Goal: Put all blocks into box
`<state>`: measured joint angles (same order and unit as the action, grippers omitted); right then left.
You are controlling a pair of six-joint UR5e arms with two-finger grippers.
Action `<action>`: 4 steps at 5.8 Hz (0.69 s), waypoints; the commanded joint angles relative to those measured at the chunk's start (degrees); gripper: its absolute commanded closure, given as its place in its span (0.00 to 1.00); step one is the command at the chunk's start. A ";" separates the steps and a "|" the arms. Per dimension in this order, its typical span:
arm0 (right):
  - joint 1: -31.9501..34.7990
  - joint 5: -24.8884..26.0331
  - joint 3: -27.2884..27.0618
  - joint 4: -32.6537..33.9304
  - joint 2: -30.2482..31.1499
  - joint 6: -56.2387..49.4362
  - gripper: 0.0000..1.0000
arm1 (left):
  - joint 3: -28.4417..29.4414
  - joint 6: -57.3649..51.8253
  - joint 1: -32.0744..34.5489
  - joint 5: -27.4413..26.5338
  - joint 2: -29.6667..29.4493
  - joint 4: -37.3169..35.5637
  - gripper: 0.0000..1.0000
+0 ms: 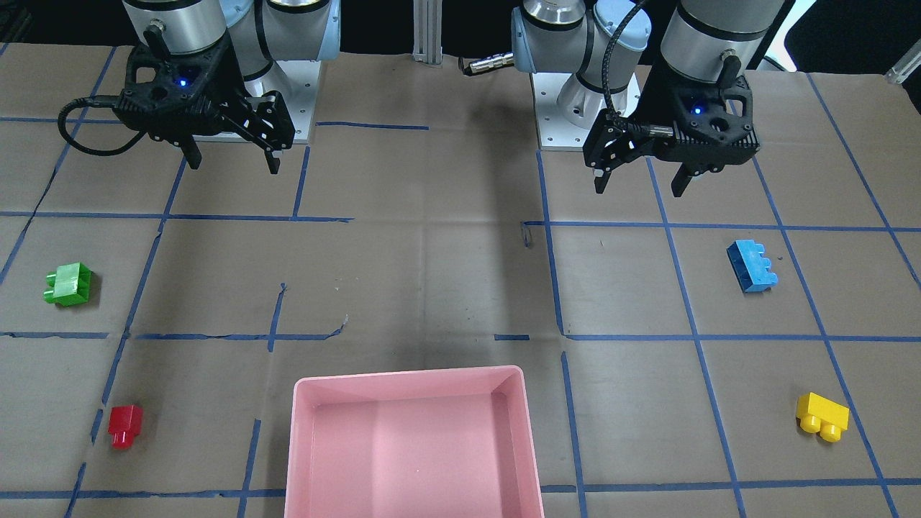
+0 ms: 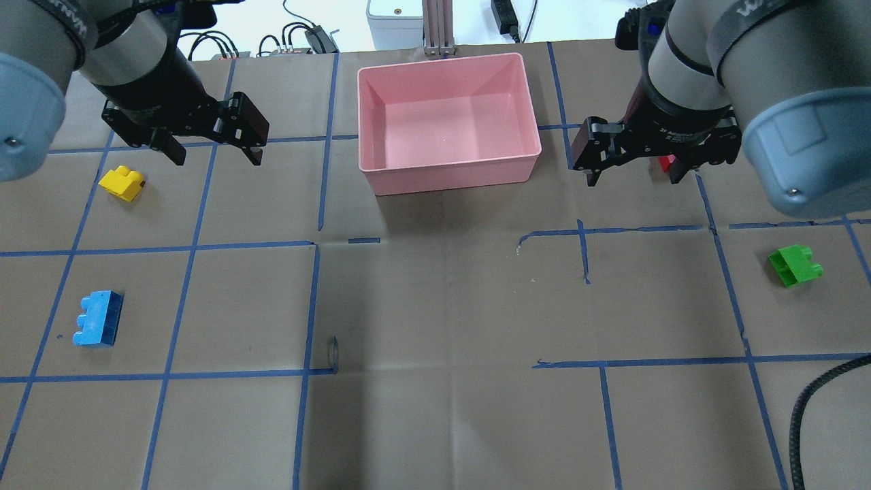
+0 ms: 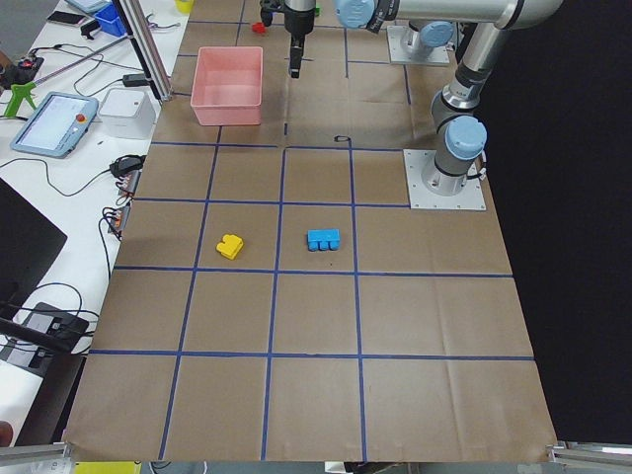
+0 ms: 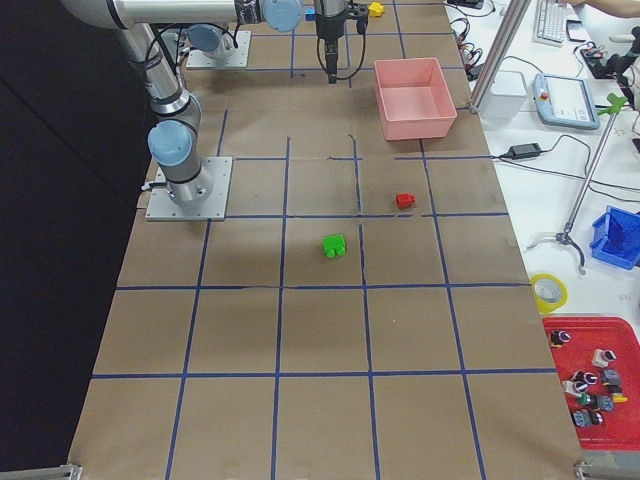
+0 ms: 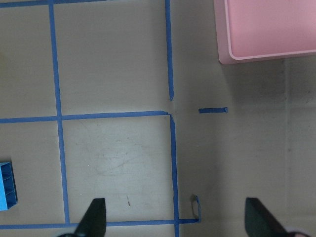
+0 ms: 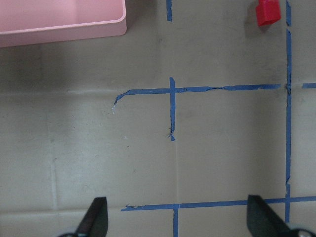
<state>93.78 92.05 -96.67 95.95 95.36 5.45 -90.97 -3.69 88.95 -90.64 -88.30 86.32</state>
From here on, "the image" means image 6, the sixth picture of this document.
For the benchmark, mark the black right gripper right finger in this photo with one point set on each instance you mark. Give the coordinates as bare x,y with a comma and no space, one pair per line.
262,221

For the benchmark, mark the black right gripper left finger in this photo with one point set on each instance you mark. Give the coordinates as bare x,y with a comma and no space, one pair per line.
95,221

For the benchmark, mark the red toy block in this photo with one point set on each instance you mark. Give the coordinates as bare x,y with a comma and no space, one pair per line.
267,12

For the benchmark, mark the pink plastic box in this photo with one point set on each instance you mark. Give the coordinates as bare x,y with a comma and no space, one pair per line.
24,22

